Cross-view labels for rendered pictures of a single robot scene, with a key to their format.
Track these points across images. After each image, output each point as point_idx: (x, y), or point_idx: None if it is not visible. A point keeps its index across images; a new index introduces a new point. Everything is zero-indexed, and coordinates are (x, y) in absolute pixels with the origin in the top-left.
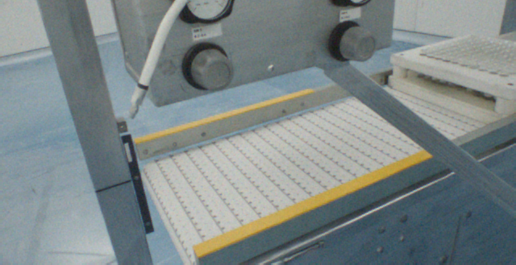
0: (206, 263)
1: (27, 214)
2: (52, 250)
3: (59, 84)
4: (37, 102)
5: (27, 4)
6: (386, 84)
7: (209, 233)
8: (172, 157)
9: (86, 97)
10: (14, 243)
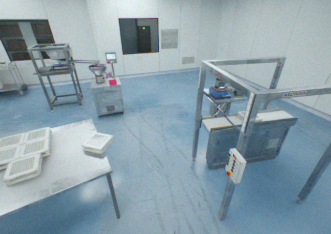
0: (211, 129)
1: (158, 122)
2: (166, 131)
3: (155, 88)
4: (151, 93)
5: (146, 58)
6: None
7: (210, 127)
8: (206, 119)
9: (199, 112)
10: (158, 128)
